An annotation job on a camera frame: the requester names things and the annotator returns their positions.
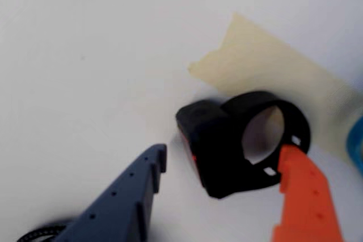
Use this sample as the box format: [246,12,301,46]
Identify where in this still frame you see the coiled black braided cable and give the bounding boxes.
[15,223,69,242]

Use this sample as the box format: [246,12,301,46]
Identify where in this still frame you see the black ring clip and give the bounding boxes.
[175,91,311,199]

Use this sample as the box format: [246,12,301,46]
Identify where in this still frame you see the blue handled scissors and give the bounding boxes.
[346,117,363,175]

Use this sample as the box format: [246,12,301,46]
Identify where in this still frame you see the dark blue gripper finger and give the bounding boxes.
[55,144,168,242]

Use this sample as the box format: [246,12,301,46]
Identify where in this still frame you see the short beige masking tape strip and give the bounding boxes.
[187,12,363,166]

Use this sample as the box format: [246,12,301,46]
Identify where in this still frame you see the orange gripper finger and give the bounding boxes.
[272,144,344,242]

